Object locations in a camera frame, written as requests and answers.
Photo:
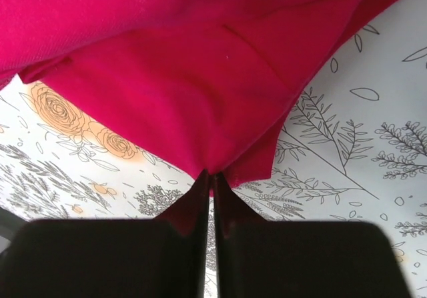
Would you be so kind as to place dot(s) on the floral patterned table mat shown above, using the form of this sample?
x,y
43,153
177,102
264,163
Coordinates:
x,y
352,149

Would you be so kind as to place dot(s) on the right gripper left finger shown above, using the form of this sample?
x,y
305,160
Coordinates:
x,y
159,257

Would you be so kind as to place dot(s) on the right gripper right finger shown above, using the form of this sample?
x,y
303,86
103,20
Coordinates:
x,y
261,258

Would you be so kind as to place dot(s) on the bright red t-shirt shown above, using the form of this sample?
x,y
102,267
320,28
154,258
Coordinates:
x,y
204,84

